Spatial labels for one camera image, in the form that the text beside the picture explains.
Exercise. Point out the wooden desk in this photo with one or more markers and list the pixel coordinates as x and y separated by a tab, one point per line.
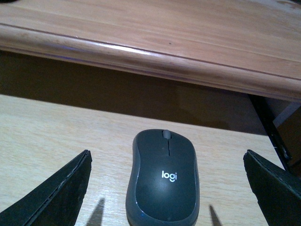
250	46

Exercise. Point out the dark grey logi mouse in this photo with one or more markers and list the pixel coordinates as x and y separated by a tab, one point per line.
163	189

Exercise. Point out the black tray slide rail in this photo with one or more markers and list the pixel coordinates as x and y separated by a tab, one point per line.
266	117

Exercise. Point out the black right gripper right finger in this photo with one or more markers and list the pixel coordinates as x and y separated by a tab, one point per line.
278	192

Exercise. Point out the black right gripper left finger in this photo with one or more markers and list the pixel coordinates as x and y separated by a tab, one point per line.
55	202

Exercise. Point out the wooden pull-out keyboard tray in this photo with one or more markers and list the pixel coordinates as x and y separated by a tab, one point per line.
38	138

